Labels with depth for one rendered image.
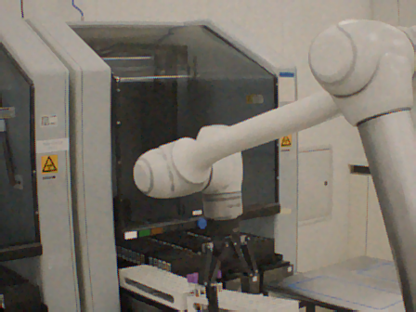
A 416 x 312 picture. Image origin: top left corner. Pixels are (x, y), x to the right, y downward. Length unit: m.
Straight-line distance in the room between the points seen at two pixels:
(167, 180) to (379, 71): 0.57
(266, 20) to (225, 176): 2.28
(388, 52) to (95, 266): 1.08
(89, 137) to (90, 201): 0.17
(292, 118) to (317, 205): 2.74
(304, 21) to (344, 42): 2.94
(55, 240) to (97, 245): 0.14
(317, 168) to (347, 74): 3.03
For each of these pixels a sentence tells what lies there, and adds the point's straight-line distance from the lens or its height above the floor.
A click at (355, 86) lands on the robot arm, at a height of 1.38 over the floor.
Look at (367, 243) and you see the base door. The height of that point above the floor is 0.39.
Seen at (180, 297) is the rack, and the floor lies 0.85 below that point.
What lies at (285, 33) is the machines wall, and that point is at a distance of 3.92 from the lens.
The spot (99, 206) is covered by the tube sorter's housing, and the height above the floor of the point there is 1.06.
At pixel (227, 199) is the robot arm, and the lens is 1.62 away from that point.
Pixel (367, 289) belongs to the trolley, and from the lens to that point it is 1.95.
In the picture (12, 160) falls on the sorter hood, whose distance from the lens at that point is 1.73.
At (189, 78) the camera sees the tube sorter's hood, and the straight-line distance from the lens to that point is 2.02.
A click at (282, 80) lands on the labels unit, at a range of 2.29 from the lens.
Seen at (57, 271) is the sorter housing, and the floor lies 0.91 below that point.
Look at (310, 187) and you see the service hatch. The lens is 4.09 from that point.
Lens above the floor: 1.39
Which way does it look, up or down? 8 degrees down
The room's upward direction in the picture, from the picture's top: 1 degrees counter-clockwise
